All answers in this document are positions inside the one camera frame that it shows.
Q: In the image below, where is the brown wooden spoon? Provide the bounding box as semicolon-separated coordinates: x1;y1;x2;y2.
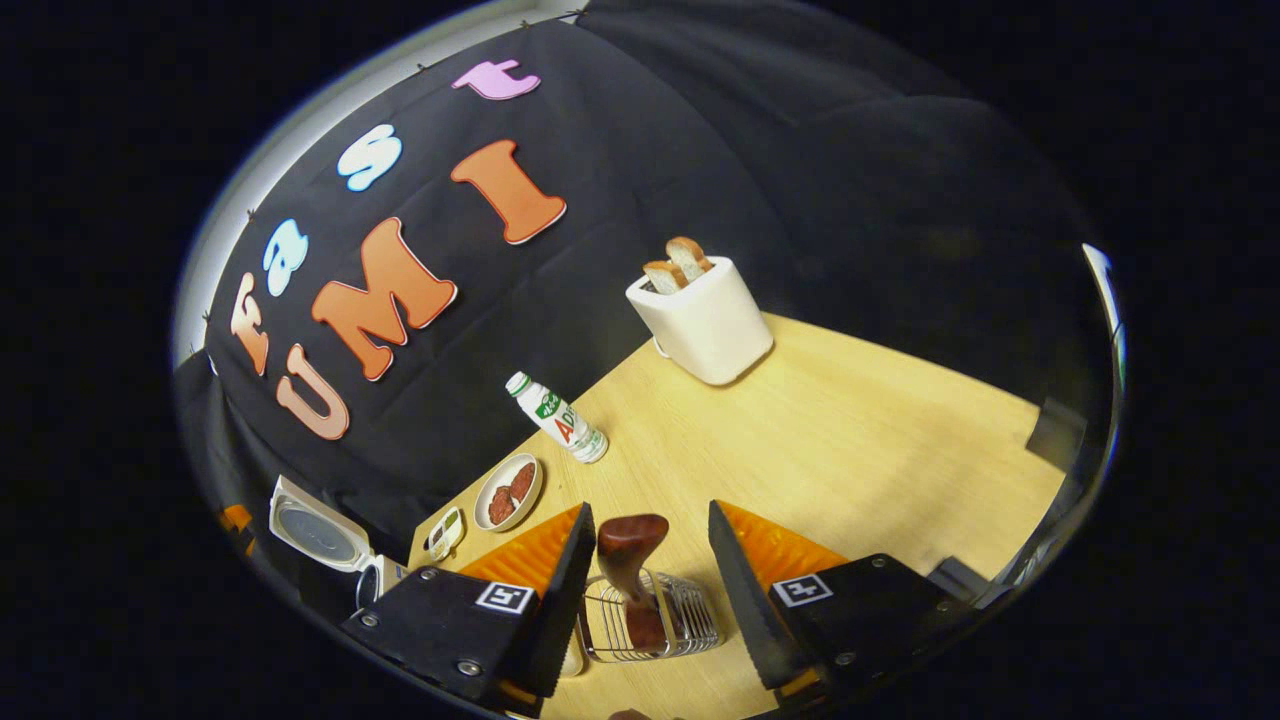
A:
597;514;671;653

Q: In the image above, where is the white toaster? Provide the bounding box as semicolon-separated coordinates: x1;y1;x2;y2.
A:
625;256;775;387

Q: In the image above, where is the white rice cooker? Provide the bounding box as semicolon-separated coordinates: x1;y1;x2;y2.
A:
268;475;409;611

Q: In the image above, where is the white divided bean dish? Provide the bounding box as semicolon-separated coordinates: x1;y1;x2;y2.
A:
427;506;466;561

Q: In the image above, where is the black backdrop cloth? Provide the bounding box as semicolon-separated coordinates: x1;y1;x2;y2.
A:
175;0;1111;601

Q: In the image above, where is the metal wire chopstick holder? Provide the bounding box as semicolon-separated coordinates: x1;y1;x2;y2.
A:
578;568;721;664

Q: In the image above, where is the dark grey box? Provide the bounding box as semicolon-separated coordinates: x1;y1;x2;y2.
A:
1025;395;1088;471

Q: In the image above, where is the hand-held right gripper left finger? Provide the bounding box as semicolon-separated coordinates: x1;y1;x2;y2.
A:
340;502;597;717

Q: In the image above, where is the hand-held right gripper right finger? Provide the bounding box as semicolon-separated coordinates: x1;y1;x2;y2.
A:
708;499;976;701

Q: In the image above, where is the white round plate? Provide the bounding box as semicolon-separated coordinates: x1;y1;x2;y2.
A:
473;453;544;533

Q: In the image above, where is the white drink bottle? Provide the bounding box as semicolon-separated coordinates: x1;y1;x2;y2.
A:
505;371;609;465

